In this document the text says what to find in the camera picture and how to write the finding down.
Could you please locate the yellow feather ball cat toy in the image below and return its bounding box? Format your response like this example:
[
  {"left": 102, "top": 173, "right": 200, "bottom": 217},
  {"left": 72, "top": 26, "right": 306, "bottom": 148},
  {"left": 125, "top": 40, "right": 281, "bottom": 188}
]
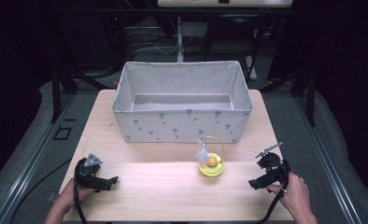
[{"left": 197, "top": 135, "right": 226, "bottom": 178}]

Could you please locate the person's left hand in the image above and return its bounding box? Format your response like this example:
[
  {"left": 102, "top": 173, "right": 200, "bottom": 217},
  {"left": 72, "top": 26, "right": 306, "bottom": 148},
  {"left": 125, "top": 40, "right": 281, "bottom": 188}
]
[{"left": 58, "top": 177, "right": 96, "bottom": 213}]

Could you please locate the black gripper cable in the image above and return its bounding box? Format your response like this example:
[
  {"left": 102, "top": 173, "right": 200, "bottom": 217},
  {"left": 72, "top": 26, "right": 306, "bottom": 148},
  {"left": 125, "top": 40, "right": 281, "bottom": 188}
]
[
  {"left": 73, "top": 161, "right": 89, "bottom": 224},
  {"left": 255, "top": 160, "right": 290, "bottom": 224}
]

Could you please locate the grey patterned fabric storage box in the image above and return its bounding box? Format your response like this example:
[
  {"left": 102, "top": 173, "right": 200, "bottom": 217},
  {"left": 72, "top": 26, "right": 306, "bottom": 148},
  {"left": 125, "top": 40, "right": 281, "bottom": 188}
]
[{"left": 111, "top": 60, "right": 254, "bottom": 145}]

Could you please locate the person's right hand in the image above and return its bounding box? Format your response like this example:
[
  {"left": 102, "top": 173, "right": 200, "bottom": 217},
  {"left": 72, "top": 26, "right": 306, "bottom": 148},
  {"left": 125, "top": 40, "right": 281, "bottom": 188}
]
[{"left": 265, "top": 171, "right": 311, "bottom": 217}]

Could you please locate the black metal stand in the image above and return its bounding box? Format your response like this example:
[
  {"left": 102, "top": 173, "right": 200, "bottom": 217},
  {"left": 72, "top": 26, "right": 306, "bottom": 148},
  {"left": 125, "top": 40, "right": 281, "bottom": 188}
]
[
  {"left": 260, "top": 69, "right": 317, "bottom": 127},
  {"left": 50, "top": 66, "right": 79, "bottom": 124}
]

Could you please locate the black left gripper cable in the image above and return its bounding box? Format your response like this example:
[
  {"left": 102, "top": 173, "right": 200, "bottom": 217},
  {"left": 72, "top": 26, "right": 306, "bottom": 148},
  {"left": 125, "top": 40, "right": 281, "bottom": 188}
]
[{"left": 73, "top": 161, "right": 89, "bottom": 224}]

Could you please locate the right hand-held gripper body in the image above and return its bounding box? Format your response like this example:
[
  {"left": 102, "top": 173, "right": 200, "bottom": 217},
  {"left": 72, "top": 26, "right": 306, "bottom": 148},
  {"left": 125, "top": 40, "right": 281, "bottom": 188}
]
[{"left": 254, "top": 142, "right": 291, "bottom": 188}]

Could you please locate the white desk leg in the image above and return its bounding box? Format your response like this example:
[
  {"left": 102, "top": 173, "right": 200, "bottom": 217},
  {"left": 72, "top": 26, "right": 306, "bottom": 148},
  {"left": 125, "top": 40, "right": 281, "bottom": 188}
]
[{"left": 176, "top": 15, "right": 186, "bottom": 63}]

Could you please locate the black floor cable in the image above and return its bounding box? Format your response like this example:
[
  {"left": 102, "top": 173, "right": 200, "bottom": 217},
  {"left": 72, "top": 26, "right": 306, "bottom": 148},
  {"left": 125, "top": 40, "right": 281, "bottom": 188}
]
[{"left": 7, "top": 158, "right": 74, "bottom": 224}]

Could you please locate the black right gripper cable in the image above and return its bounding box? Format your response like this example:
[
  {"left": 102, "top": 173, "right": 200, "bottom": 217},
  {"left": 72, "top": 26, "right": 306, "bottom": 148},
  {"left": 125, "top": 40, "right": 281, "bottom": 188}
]
[{"left": 255, "top": 160, "right": 290, "bottom": 224}]

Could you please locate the black chair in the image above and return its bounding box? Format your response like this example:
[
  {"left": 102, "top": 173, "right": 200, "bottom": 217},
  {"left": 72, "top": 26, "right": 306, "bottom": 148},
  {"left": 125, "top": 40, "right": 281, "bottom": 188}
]
[{"left": 203, "top": 13, "right": 269, "bottom": 82}]

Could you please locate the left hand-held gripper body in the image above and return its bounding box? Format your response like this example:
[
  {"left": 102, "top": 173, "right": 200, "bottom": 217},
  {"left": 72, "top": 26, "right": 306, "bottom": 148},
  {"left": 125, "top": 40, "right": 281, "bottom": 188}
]
[{"left": 74, "top": 152, "right": 105, "bottom": 189}]

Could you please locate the tangle of floor cables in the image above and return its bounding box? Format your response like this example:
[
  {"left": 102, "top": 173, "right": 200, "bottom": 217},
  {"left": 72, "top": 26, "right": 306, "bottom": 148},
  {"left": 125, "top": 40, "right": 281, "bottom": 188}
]
[{"left": 122, "top": 26, "right": 194, "bottom": 57}]

